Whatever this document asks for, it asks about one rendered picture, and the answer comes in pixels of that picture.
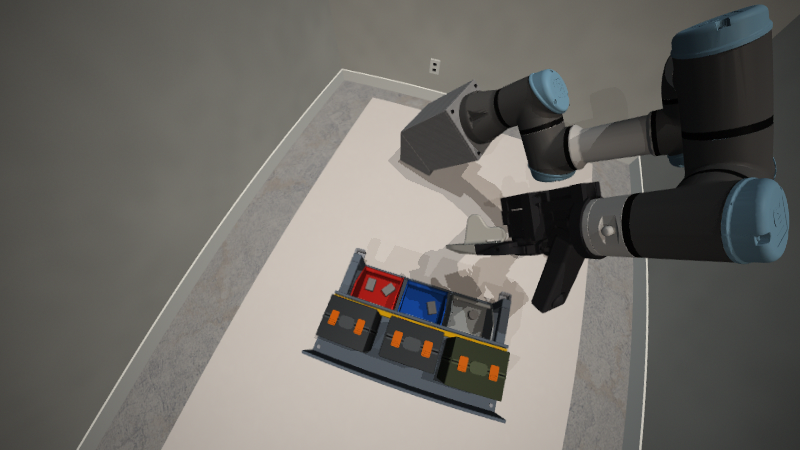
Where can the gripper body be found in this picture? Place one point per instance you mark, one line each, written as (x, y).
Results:
(541, 218)

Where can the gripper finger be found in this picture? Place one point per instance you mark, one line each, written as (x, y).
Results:
(477, 234)

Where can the red bin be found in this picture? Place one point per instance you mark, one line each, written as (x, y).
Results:
(377, 296)

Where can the yellow flat bar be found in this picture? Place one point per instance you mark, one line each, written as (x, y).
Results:
(447, 334)

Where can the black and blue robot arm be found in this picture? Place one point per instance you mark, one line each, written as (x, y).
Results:
(723, 72)

